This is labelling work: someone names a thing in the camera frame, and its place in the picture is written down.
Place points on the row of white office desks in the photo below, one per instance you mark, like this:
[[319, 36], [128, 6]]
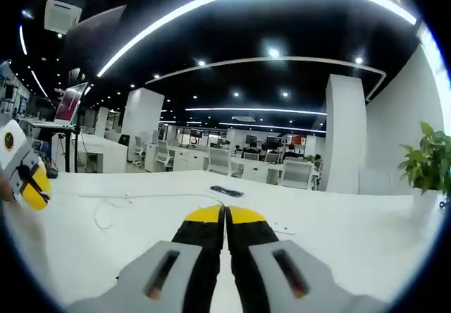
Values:
[[186, 159]]

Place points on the black flat device on table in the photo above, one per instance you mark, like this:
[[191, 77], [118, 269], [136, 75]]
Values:
[[227, 191]]

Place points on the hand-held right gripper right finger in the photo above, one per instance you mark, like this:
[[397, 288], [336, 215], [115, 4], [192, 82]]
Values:
[[282, 277]]

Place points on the black frame standing desk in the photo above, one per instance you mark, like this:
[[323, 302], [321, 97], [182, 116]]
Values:
[[72, 147]]

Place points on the group of white office chairs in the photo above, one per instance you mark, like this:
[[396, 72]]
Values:
[[218, 158]]

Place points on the dark small object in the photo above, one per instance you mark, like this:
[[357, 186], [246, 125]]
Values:
[[444, 203]]

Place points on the white ceiling air conditioner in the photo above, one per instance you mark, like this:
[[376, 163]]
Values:
[[62, 16]]

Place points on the tall white square pillar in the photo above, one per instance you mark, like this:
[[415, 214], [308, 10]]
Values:
[[345, 133]]

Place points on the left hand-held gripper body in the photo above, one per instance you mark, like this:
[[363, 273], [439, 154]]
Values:
[[14, 144]]

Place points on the dark hanging ceiling panel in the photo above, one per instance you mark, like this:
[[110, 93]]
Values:
[[95, 41]]

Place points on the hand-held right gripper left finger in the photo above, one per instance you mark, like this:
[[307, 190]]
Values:
[[169, 277]]

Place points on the laptop with red screen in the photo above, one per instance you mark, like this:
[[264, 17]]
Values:
[[70, 103]]

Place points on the white desktop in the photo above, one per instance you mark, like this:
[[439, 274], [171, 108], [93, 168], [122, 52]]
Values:
[[334, 214]]

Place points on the wide white square pillar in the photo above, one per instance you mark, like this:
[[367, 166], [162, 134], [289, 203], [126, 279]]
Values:
[[142, 115]]

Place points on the green potted plant white pot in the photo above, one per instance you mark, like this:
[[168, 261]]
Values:
[[426, 165]]

